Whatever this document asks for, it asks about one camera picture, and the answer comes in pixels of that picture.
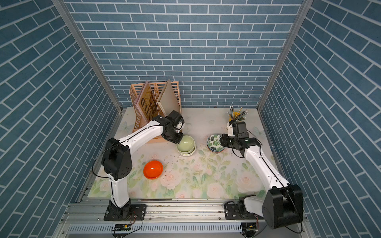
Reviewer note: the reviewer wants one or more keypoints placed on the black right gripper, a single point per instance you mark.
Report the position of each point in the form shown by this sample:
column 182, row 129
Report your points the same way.
column 223, row 142

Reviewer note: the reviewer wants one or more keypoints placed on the green circuit board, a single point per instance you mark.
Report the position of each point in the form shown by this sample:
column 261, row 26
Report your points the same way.
column 122, row 228

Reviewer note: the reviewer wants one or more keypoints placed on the yellow metal pencil cup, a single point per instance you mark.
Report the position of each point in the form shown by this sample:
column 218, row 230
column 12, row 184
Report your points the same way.
column 235, row 117

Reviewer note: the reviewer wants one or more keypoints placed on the cream bowl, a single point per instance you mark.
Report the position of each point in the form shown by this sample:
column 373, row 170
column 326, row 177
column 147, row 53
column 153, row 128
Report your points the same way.
column 187, row 151

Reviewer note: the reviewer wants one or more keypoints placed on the light green bowl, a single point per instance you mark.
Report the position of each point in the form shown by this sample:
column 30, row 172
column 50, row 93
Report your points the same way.
column 186, row 144

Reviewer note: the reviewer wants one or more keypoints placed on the blue floral bowl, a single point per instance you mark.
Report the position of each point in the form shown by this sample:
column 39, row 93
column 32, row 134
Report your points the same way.
column 215, row 151

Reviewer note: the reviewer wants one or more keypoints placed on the floral table mat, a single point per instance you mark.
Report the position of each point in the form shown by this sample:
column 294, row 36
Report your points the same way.
column 204, row 175

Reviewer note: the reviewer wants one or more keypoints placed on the white bowl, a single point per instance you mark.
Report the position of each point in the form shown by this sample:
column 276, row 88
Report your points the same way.
column 187, row 155

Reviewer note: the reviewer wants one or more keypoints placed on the peach plastic file organizer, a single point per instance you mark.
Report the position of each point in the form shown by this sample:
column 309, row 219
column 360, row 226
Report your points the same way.
column 145, row 134

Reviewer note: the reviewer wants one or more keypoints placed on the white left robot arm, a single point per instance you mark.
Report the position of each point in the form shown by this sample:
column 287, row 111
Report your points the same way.
column 117, row 160

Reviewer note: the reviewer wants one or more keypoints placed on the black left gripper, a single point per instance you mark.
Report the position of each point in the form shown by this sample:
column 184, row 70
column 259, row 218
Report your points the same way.
column 177, row 140

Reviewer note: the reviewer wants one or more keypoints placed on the orange bowl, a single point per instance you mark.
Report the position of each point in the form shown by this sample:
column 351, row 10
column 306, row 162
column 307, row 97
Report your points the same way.
column 153, row 169

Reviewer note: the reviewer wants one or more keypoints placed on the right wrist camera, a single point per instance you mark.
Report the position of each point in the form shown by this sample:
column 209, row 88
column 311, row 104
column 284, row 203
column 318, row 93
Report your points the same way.
column 231, row 129

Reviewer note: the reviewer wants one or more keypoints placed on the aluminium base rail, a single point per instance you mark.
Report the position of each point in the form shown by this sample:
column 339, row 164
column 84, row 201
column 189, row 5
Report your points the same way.
column 171, row 218

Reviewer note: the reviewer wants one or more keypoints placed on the beige folder board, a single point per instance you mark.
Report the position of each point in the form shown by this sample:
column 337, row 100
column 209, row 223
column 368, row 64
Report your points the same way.
column 167, row 101

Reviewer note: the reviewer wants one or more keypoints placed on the brown lettered book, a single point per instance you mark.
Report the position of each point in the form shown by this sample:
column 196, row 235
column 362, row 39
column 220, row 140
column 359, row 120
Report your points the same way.
column 145, row 106

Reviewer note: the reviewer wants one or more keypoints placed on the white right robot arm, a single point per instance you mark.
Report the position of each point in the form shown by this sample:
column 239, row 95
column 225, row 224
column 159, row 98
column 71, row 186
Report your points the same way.
column 283, row 204

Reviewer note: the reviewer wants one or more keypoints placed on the green leaf pattern bowl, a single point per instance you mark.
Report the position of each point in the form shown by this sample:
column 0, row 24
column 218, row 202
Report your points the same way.
column 214, row 142

